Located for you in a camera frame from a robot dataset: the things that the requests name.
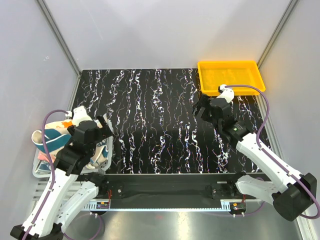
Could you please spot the orange white patterned towel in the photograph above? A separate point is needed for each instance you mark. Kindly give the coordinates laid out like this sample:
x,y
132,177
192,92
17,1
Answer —
x,y
66,123

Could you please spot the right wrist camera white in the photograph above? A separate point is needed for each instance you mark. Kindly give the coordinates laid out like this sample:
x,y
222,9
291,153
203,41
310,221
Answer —
x,y
226,93

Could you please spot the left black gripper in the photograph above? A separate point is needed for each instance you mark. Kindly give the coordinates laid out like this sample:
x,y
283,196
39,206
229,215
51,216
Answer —
x,y
102,130

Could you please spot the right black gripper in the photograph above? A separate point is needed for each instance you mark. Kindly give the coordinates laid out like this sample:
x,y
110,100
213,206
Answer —
x,y
203,102

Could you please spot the aluminium frame rail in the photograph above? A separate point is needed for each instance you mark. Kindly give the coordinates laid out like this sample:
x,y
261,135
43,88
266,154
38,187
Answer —
x,y
171,203

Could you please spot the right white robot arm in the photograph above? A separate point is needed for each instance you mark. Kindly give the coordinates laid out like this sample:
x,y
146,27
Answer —
x,y
288,191

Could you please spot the yellow plastic tray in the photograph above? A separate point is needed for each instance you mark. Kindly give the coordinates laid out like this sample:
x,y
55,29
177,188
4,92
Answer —
x,y
212,74

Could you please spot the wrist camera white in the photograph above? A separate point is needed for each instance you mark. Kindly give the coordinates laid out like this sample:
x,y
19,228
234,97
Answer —
x,y
226,93
80,114

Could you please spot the teal beige Doraemon towel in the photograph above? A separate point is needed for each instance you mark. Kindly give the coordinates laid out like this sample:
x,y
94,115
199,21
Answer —
x,y
55,137

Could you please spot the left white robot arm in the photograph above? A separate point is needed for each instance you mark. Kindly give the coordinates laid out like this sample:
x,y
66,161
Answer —
x,y
51,216

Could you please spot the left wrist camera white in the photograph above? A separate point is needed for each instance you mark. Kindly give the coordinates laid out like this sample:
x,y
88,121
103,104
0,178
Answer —
x,y
80,114

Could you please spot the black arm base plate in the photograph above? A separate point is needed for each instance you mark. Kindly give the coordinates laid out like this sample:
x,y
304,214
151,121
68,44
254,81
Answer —
x,y
212,185

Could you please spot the grey plastic laundry basket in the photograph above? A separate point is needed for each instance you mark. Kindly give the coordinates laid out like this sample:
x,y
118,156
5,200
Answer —
x,y
100,160

